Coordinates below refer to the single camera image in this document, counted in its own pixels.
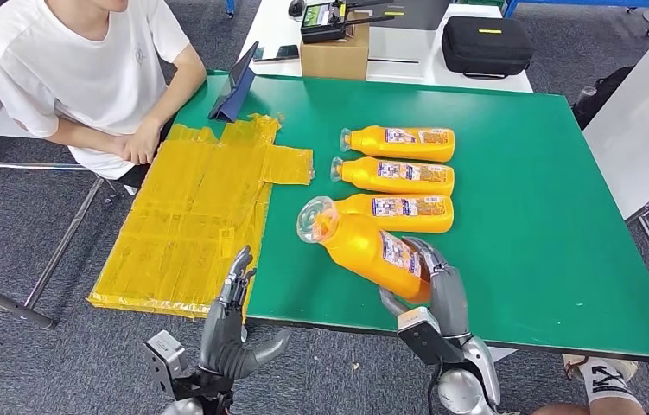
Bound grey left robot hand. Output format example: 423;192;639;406
198;246;293;380

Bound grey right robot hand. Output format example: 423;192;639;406
378;236;471;340

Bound orange detergent bottle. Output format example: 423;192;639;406
296;195;434;304
330;156;455;197
332;193;455;234
339;124;456;163

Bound yellow taped cardboard mat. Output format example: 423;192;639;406
86;113;315;320

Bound person's leg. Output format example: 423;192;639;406
530;354;646;415

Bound white table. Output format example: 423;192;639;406
238;0;534;94

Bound grey table with metal legs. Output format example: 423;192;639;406
582;14;649;313

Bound tablet in blue case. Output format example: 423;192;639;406
207;41;260;123

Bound black zipped carrying case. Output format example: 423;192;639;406
441;15;536;80

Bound black backpack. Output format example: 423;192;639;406
571;66;635;131

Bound brown cardboard box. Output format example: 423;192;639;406
300;11;371;81

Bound black smartphone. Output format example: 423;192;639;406
252;44;301;63

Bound black remote controller with antennas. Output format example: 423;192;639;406
300;0;396;45

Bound person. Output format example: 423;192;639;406
0;0;207;181

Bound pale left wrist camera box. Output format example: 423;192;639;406
143;330;189;400

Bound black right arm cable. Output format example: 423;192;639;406
425;361;441;415

